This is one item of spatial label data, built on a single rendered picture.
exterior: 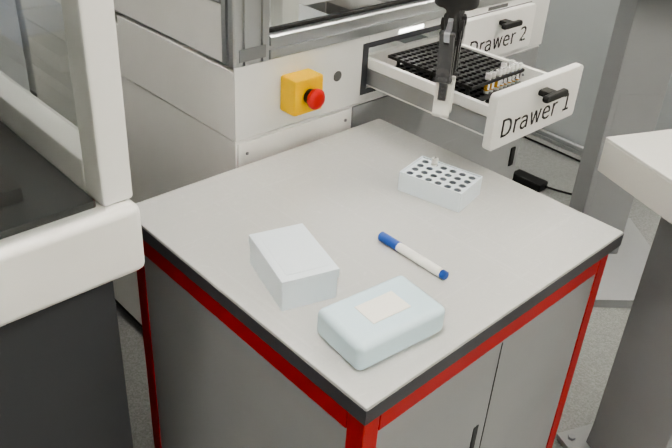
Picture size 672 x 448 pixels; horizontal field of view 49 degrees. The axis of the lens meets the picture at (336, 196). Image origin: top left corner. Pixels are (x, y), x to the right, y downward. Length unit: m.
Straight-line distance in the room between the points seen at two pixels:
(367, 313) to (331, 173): 0.46
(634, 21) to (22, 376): 1.83
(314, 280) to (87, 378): 0.39
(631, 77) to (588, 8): 0.96
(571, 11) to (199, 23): 2.19
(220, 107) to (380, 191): 0.34
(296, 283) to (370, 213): 0.29
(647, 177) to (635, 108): 1.00
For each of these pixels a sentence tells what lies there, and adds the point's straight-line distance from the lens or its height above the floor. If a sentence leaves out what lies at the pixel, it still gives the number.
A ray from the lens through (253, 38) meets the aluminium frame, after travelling 1.33.
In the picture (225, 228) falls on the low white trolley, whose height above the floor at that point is 0.76.
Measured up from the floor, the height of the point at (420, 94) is 0.87.
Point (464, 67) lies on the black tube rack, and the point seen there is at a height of 0.90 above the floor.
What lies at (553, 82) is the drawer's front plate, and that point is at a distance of 1.48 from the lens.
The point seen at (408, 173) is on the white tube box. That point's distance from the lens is 1.32.
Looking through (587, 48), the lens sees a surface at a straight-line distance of 3.30.
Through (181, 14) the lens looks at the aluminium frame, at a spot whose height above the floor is 1.00.
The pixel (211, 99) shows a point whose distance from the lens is 1.41.
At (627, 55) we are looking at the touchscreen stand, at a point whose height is 0.74.
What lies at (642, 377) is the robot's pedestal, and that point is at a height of 0.32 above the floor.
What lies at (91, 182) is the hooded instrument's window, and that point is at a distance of 0.95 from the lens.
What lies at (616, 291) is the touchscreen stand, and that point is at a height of 0.03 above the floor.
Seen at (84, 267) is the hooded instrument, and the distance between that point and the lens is 0.99.
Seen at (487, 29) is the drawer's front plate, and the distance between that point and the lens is 1.83.
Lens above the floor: 1.41
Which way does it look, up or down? 30 degrees down
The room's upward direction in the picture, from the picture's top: 4 degrees clockwise
